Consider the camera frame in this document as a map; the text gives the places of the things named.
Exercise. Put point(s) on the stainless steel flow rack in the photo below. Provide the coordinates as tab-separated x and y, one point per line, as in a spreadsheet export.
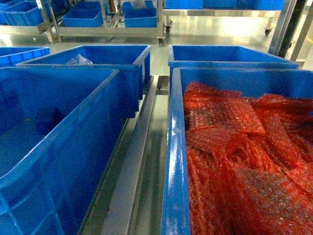
121	209

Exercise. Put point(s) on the blue bin with clear bag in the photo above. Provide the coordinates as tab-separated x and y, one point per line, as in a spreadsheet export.
131	59

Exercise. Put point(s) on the blue bin behind red wrap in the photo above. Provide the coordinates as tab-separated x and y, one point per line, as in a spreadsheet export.
214	56

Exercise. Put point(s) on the blue bin with red wrap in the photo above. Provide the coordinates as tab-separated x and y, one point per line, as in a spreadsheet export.
175	219

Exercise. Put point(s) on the red bubble wrap pile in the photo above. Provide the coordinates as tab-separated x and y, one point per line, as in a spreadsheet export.
250	162

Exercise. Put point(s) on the empty blue plastic bin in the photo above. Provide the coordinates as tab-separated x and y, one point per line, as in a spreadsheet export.
58	128

